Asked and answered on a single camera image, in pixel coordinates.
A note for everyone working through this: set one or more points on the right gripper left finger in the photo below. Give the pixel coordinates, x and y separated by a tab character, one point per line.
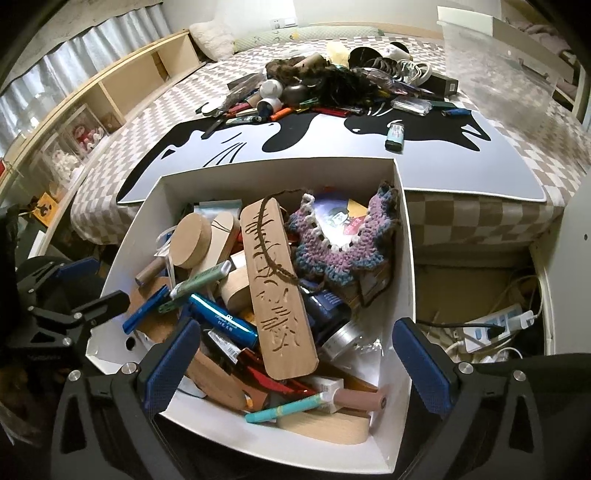
165	364

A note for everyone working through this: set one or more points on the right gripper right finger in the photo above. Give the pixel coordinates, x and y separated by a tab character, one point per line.
431	370

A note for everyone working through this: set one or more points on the blue lighter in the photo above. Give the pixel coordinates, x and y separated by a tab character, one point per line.
151	304

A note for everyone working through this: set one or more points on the crocheted purple doily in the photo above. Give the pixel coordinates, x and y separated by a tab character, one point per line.
339	239

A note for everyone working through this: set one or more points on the white round-cap bottle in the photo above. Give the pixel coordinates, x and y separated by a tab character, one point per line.
271	89

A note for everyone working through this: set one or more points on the black and white cat mat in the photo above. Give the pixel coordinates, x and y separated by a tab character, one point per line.
446	154

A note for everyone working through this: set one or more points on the long green bolster pillow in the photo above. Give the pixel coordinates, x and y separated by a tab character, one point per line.
306	33

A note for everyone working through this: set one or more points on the wooden bed shelf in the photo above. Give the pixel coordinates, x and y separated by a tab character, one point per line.
56	154

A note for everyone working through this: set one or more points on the dark metal bell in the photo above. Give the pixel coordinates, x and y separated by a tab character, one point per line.
294	95

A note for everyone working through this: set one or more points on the red glitter lighter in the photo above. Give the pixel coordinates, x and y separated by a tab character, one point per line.
251	368

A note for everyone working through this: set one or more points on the white fluffy pillow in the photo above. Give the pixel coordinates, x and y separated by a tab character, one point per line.
214	39

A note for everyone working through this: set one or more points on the white power strip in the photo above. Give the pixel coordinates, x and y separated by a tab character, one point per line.
495	328

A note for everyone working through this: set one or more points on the orange lighter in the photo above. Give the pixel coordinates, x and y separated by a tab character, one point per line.
282	113

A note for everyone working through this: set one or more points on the clear storage bin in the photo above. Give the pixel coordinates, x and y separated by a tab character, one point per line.
505	72

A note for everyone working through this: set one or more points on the grey curtain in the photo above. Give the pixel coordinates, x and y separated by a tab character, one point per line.
28	98

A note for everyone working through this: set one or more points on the cardboard tube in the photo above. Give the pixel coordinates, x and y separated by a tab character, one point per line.
313	61

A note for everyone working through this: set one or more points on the carved wooden plaque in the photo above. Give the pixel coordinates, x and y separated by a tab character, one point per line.
285	338

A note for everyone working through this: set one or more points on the wooden round disc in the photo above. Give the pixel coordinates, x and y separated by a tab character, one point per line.
190	241

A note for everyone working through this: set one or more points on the mint green lighter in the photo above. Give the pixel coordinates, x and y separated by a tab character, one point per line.
201	280

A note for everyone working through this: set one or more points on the teal lighter on mat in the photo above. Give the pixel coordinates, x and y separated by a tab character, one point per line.
395	137

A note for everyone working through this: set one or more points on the white cardboard collection box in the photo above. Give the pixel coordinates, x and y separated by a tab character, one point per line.
266	187

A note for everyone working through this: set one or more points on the white cylinder cup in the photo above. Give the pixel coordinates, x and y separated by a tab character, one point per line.
268	106

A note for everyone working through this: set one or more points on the brown fur piece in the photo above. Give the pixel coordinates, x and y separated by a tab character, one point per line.
329	78

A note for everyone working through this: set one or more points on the black round bowl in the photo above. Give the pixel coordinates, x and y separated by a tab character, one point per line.
362	57

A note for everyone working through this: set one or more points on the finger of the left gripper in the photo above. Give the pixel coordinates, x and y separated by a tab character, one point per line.
103	309
85	267

